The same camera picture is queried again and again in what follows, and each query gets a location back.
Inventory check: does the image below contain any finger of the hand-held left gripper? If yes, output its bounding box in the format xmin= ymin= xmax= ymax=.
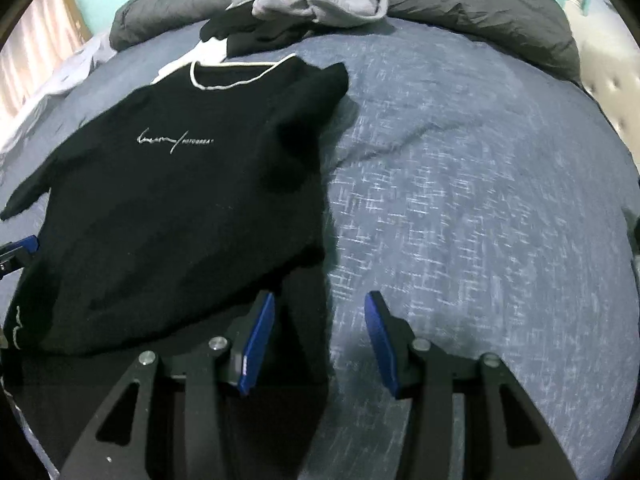
xmin=0 ymin=235 xmax=40 ymax=281

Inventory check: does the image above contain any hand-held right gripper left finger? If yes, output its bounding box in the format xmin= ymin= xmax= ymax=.
xmin=60 ymin=290 xmax=277 ymax=480

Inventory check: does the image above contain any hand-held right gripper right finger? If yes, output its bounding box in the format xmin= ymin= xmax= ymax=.
xmin=364 ymin=291 xmax=581 ymax=480

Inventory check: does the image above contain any black sweater with white trim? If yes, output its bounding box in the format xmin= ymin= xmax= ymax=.
xmin=0 ymin=55 xmax=350 ymax=480

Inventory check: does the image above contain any blue patterned bedspread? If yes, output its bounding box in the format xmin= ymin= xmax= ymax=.
xmin=0 ymin=15 xmax=640 ymax=480

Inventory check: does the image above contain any pale crumpled sheet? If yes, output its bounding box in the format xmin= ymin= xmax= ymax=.
xmin=0 ymin=32 xmax=118 ymax=161

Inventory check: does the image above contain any pink curtain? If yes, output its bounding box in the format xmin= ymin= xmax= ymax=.
xmin=0 ymin=0 xmax=93 ymax=111

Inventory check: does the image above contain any white garment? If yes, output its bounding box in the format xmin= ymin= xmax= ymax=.
xmin=150 ymin=40 xmax=231 ymax=86

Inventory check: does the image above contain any black garment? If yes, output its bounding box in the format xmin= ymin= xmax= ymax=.
xmin=200 ymin=10 xmax=313 ymax=58

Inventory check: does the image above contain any grey hoodie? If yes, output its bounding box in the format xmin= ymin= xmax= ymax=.
xmin=227 ymin=0 xmax=390 ymax=28

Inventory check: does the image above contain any dark grey duvet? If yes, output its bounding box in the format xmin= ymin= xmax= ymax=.
xmin=109 ymin=0 xmax=583 ymax=83

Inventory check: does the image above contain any cream tufted headboard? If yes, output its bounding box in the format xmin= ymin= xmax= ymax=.
xmin=562 ymin=5 xmax=640 ymax=176

